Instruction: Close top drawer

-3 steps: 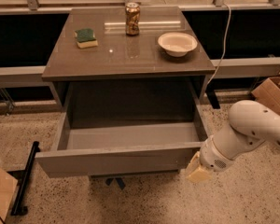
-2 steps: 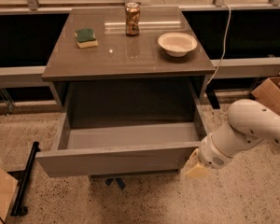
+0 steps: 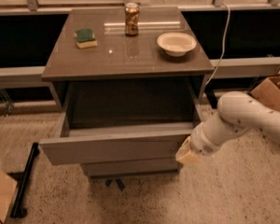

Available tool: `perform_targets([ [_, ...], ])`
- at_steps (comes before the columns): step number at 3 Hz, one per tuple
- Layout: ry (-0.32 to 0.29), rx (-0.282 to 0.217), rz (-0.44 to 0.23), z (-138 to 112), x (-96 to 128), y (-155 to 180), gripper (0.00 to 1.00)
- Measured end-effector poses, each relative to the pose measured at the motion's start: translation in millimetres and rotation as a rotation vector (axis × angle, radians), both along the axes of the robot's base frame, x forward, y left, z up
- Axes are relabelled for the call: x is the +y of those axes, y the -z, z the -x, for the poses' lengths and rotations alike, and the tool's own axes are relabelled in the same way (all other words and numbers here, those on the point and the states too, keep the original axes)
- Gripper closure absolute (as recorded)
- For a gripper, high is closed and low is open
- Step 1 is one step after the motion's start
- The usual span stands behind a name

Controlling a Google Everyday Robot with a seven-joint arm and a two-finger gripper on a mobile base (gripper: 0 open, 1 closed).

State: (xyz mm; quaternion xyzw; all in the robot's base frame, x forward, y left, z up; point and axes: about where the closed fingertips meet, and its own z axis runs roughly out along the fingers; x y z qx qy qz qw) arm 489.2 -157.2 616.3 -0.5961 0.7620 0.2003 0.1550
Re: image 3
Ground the grey top drawer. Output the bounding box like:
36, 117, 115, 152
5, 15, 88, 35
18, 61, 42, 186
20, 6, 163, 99
40, 108, 201, 165

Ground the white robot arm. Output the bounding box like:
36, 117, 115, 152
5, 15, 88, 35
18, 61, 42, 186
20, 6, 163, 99
175, 91, 280, 164

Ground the grey cabinet with glossy top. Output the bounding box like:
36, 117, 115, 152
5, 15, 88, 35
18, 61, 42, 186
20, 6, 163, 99
42, 7, 213, 116

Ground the cardboard box at right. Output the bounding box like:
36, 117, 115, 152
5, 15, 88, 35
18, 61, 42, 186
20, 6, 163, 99
251, 76, 280, 111

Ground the cardboard box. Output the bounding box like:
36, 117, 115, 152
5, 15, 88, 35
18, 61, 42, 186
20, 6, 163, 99
251, 76, 280, 111
0, 170, 17, 224

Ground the white bowl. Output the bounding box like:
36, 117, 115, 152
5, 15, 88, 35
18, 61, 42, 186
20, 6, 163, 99
157, 32, 197, 57

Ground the green and yellow sponge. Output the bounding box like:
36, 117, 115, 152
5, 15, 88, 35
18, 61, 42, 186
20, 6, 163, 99
74, 28, 98, 49

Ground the gold drink can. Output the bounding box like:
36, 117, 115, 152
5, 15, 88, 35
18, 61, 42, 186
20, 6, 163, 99
125, 2, 140, 35

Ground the black metal bar stand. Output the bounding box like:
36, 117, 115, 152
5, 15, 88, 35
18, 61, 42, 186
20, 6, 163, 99
9, 143, 39, 218

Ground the cardboard box at left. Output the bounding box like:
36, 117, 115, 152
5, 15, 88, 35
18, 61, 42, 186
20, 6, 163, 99
0, 170, 17, 224

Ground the white cable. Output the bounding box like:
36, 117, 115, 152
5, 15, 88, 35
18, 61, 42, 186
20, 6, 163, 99
204, 3, 231, 86

